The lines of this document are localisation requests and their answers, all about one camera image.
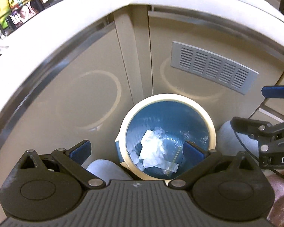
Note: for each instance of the blue trash bin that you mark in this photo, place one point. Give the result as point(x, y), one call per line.
point(173, 113)

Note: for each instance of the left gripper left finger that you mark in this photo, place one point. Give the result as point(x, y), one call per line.
point(70, 161)

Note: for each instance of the smartphone showing video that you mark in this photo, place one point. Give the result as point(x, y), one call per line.
point(24, 13)

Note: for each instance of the white tissue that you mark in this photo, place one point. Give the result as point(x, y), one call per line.
point(152, 152)

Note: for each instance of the clear plastic bag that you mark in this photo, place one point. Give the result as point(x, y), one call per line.
point(165, 155)

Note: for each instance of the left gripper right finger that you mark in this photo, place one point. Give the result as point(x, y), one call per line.
point(202, 162)

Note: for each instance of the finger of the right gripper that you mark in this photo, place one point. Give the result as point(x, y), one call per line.
point(253, 129)
point(273, 91)

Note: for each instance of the grey cabinet vent grille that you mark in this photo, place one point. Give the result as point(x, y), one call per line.
point(213, 67)

